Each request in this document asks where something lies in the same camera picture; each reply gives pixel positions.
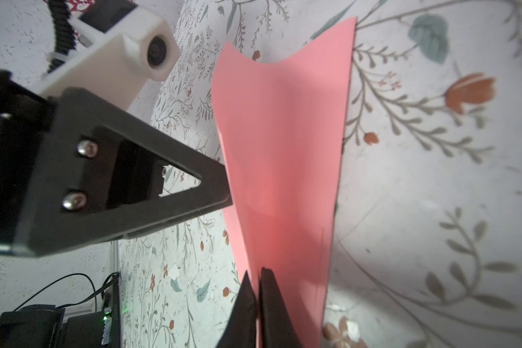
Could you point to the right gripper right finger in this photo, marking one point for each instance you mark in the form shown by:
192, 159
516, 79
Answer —
277, 330

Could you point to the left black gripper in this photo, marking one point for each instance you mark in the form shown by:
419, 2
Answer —
78, 170

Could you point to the pink square paper sheet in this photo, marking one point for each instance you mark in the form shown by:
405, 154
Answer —
281, 128

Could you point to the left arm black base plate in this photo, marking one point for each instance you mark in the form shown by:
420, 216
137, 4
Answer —
115, 315

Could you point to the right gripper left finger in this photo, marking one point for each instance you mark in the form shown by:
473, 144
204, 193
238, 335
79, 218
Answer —
241, 329

